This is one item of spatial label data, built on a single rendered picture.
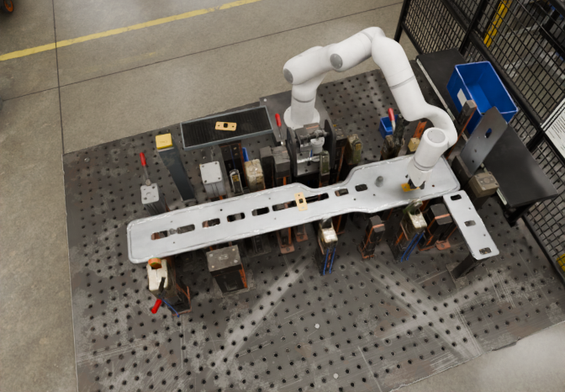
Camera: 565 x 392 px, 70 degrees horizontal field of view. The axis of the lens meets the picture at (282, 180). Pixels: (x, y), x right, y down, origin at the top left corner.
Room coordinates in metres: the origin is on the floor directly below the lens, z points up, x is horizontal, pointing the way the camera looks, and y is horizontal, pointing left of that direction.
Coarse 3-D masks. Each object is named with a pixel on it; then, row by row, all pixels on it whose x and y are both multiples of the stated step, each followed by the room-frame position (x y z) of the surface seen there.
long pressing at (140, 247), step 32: (384, 160) 0.97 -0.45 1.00; (256, 192) 0.84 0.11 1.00; (288, 192) 0.83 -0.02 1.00; (320, 192) 0.83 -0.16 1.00; (352, 192) 0.82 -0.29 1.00; (384, 192) 0.81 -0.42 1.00; (416, 192) 0.81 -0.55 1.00; (448, 192) 0.80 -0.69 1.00; (160, 224) 0.71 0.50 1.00; (192, 224) 0.71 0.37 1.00; (224, 224) 0.70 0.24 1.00; (256, 224) 0.69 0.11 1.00; (288, 224) 0.69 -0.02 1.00; (128, 256) 0.58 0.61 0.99; (160, 256) 0.58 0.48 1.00
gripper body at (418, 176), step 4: (412, 160) 0.86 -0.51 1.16; (408, 164) 0.87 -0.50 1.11; (412, 164) 0.85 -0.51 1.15; (408, 168) 0.86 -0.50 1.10; (412, 168) 0.84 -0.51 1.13; (416, 168) 0.82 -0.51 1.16; (408, 172) 0.85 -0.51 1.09; (412, 172) 0.83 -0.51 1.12; (416, 172) 0.81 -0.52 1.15; (420, 172) 0.79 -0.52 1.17; (424, 172) 0.79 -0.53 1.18; (428, 172) 0.79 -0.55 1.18; (412, 176) 0.82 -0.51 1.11; (416, 176) 0.80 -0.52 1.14; (420, 176) 0.79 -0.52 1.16; (424, 176) 0.79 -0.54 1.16; (428, 176) 0.79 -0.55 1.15; (412, 180) 0.81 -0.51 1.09; (416, 180) 0.79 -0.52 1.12; (420, 180) 0.78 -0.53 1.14; (424, 180) 0.78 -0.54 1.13; (428, 180) 0.79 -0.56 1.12; (416, 184) 0.78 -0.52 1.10; (420, 184) 0.78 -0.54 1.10
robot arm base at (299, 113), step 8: (296, 104) 1.35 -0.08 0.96; (304, 104) 1.34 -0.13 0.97; (312, 104) 1.35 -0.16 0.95; (288, 112) 1.43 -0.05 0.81; (296, 112) 1.35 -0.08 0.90; (304, 112) 1.34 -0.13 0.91; (312, 112) 1.36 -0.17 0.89; (288, 120) 1.37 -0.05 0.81; (296, 120) 1.35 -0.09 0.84; (304, 120) 1.34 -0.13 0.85; (312, 120) 1.37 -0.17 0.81; (296, 128) 1.32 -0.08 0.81
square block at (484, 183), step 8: (480, 176) 0.84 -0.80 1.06; (488, 176) 0.83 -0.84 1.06; (472, 184) 0.82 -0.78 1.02; (480, 184) 0.80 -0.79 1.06; (488, 184) 0.79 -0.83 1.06; (496, 184) 0.79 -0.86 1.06; (472, 192) 0.80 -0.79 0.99; (480, 192) 0.77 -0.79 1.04; (488, 192) 0.78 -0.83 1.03; (472, 200) 0.78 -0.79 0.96; (480, 200) 0.78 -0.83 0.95
